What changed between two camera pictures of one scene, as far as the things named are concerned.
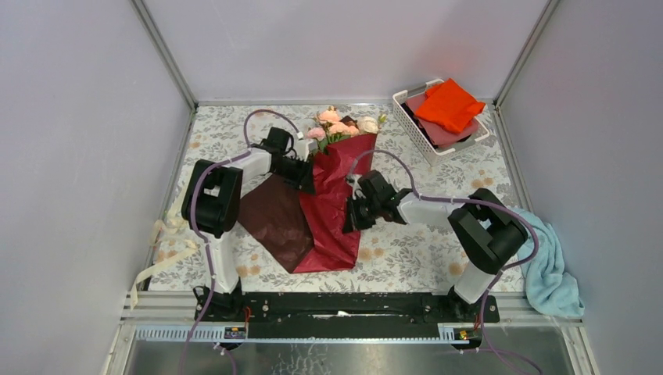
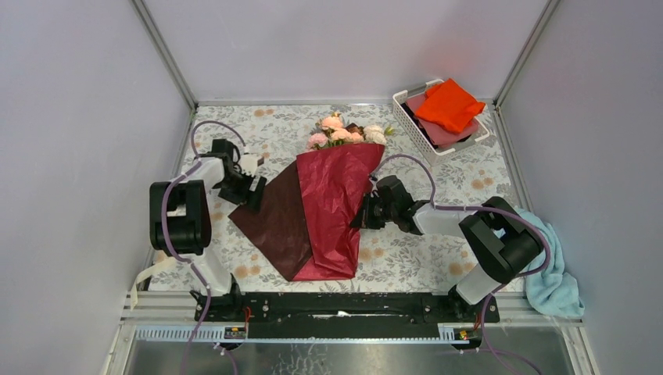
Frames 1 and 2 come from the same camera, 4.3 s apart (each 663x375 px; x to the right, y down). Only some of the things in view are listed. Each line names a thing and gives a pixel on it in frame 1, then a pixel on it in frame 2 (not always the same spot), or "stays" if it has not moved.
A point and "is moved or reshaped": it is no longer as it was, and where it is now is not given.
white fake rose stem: [370, 125] → [376, 134]
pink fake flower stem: [332, 129] is moved or reshaped
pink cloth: [436, 134] stays
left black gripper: [303, 180] → [255, 198]
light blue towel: [549, 287] stays
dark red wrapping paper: [304, 231] is moved or reshaped
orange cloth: [449, 105] stays
